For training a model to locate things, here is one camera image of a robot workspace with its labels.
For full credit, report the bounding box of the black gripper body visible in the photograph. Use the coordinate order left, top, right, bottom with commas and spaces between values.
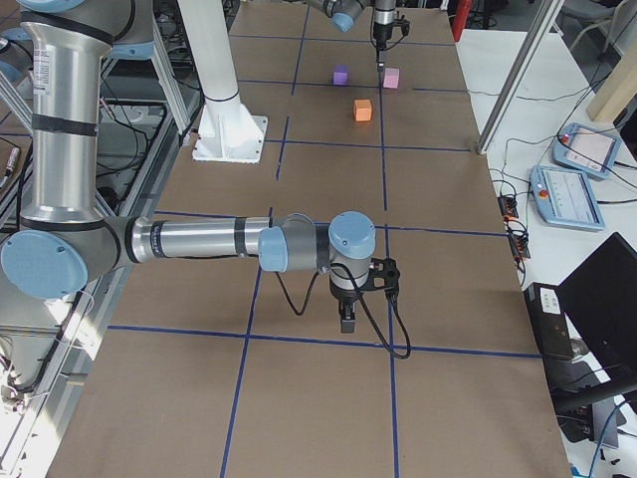
372, 22, 393, 49
329, 284, 361, 309

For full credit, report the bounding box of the orange foam cube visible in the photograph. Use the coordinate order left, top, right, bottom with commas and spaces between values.
353, 99, 373, 122

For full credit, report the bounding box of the pink foam cube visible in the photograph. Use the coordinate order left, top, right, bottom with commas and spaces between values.
382, 68, 400, 90

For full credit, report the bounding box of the purple foam cube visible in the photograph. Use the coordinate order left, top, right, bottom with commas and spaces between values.
332, 65, 349, 86

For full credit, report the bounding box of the black power strip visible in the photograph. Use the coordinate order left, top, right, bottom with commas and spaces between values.
498, 194, 531, 264

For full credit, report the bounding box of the black box with label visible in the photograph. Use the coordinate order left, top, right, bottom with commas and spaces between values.
524, 283, 574, 360

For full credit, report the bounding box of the far blue teach pendant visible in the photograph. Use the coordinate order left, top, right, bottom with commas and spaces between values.
552, 122, 620, 179

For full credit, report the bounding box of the blue teach pendant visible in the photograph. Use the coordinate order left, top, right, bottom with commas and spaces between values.
530, 165, 605, 231
552, 122, 620, 179

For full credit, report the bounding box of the near blue teach pendant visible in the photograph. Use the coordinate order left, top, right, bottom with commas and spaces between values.
530, 165, 605, 231

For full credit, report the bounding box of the black laptop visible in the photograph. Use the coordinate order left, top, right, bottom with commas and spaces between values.
553, 232, 636, 414

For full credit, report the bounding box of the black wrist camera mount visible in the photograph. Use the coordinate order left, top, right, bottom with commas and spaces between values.
361, 258, 400, 302
393, 15, 410, 37

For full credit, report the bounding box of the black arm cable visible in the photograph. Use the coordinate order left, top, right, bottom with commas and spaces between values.
272, 262, 413, 360

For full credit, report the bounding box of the aluminium frame post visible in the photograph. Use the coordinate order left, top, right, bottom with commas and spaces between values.
477, 0, 564, 154

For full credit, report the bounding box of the white pedestal column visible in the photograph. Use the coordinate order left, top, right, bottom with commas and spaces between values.
178, 0, 268, 163

